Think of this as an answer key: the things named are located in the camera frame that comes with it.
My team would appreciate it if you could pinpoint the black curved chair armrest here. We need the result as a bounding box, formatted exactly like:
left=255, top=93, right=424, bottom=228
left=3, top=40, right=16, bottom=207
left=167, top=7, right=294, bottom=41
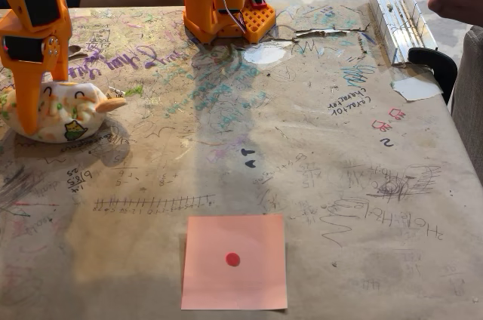
left=407, top=47, right=459, bottom=106

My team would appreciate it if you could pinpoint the pink square sticky note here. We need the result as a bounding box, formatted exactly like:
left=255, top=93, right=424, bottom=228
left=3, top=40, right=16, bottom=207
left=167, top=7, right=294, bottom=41
left=180, top=214, right=288, bottom=312

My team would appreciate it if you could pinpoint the white red servo cable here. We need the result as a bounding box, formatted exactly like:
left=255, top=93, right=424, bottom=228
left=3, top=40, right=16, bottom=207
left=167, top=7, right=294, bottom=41
left=220, top=0, right=251, bottom=35

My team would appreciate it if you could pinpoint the white torn paper scrap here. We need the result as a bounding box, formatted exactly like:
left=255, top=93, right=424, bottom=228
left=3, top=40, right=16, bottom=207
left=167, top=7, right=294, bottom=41
left=390, top=75, right=444, bottom=103

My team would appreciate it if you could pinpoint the aluminium channel rail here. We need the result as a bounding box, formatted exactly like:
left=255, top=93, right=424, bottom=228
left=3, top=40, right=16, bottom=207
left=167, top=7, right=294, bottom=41
left=368, top=0, right=439, bottom=68

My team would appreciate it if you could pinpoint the white plush toy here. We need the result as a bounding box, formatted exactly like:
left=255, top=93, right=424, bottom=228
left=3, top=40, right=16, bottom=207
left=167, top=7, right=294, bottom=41
left=0, top=80, right=128, bottom=144

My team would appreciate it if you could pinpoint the grey upholstered seat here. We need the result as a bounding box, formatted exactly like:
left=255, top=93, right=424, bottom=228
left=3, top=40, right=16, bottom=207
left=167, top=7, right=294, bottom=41
left=450, top=25, right=483, bottom=193

